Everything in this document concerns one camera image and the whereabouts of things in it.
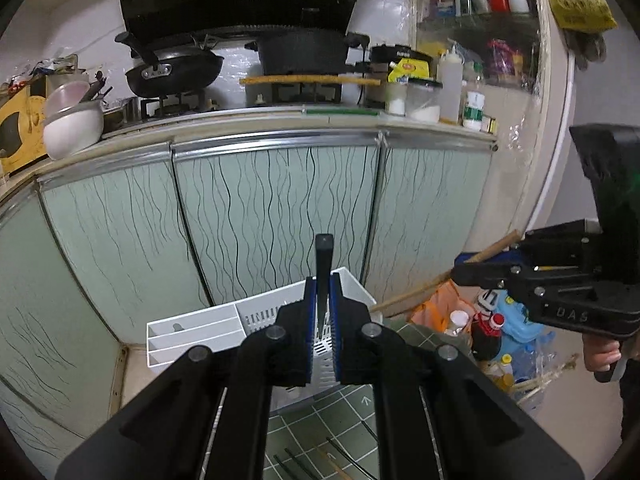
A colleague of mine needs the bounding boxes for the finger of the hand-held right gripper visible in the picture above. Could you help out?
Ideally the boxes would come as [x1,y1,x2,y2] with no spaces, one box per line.
[451,259,597,307]
[517,219,603,273]

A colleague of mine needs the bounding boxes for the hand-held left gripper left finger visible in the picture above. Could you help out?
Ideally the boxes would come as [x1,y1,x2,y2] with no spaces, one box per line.
[54,276,321,480]

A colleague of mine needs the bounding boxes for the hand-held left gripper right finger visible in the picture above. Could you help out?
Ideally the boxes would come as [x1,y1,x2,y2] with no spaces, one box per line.
[329,274,586,480]

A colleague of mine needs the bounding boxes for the white utensil holder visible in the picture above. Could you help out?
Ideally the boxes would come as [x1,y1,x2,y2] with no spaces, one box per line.
[146,266,383,401]

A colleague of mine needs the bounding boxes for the person's right hand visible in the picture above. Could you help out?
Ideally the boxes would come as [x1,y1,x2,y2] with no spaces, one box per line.
[581,332,624,373]

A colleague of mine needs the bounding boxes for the orange plastic bag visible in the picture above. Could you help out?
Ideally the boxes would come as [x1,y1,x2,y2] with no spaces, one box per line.
[410,280,477,334]

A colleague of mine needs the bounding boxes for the bottle with white cap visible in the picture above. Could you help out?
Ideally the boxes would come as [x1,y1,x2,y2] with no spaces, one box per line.
[445,310,471,337]

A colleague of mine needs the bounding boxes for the dark sauce bottle red cap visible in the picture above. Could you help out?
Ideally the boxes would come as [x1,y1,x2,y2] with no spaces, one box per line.
[470,310,507,361]

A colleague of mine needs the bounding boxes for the long wooden stick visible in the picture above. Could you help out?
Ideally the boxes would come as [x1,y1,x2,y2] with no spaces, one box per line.
[372,230,523,313]

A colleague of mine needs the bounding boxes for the green checkered tablecloth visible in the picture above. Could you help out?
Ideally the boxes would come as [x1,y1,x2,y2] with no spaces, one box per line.
[266,316,473,480]

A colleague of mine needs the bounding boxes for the green glass cabinet door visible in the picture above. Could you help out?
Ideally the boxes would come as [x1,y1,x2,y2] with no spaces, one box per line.
[365,130,499,306]
[37,142,211,348]
[172,132,383,306]
[0,180,126,461]

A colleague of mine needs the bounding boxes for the oil bottle yellow cap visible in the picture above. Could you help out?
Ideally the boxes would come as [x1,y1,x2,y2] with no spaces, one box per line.
[482,355,517,397]

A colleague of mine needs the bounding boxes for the clear plastic bag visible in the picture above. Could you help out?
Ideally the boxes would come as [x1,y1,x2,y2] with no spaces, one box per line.
[515,330,581,412]

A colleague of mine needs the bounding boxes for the brown wooden chopstick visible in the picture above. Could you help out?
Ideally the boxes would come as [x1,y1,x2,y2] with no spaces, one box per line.
[319,447,347,480]

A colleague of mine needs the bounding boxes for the white bottle green label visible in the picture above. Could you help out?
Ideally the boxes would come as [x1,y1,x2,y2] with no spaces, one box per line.
[462,91,486,130]

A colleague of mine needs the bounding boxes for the clear container black lid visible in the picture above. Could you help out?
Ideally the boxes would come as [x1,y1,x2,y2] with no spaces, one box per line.
[405,80,444,124]

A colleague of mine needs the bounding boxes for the white squeeze bottle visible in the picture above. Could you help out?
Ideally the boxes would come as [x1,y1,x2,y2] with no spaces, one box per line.
[436,42,464,124]

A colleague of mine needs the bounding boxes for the glass jar white powder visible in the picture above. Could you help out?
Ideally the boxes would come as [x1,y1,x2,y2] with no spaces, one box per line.
[385,82,408,117]

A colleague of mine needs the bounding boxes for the purple packet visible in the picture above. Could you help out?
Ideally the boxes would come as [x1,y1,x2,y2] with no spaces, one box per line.
[487,39,524,86]

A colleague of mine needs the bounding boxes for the grey hanging gloves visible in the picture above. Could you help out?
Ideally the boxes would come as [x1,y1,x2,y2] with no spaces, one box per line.
[567,27,609,71]

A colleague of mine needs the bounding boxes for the yellow packet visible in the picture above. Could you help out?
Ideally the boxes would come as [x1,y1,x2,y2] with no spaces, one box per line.
[387,58,434,86]

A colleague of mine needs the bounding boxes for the gas stove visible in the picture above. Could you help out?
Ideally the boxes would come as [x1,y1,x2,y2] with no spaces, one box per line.
[140,80,346,121]

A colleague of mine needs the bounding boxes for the black electric cooker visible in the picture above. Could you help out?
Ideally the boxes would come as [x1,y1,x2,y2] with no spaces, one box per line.
[369,44,433,107]

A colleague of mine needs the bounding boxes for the long yellow stick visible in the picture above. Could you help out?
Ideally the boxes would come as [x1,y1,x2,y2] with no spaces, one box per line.
[239,75,381,87]

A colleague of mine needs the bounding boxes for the black cooking pot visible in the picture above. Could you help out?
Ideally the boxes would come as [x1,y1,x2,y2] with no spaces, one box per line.
[245,27,371,77]

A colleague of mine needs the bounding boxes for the black wok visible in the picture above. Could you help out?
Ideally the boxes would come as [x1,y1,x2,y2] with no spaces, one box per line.
[115,31,224,98]

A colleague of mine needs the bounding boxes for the white bowl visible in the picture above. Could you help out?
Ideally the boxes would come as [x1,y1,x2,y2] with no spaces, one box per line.
[42,104,106,161]

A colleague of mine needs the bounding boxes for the pink plastic bowl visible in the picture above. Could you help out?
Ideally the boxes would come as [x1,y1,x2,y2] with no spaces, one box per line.
[45,81,92,112]

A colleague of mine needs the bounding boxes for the yellow wooden board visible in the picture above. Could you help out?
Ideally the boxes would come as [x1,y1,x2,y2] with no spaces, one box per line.
[0,80,51,176]

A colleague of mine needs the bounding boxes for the glass wall shelf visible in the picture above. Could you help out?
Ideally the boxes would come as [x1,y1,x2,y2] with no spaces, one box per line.
[415,10,543,32]

